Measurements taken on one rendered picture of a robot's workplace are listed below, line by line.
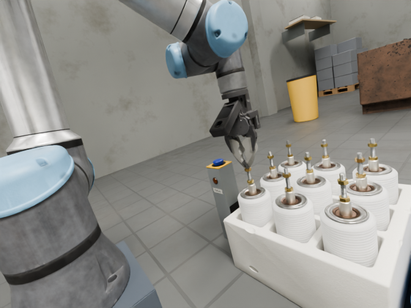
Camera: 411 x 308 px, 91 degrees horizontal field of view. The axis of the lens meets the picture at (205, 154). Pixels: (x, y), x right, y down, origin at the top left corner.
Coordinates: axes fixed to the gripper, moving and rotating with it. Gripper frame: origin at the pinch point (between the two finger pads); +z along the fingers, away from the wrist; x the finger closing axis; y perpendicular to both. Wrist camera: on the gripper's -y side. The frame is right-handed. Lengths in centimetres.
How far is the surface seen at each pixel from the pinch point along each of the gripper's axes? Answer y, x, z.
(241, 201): -3.6, 1.7, 10.1
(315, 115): 250, 19, 29
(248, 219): -4.0, 0.5, 15.7
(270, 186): 7.4, -3.1, 10.5
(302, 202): -2.7, -14.3, 9.3
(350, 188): 5.7, -23.6, 9.3
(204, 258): -5.8, 21.3, 34.7
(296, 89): 241, 35, -9
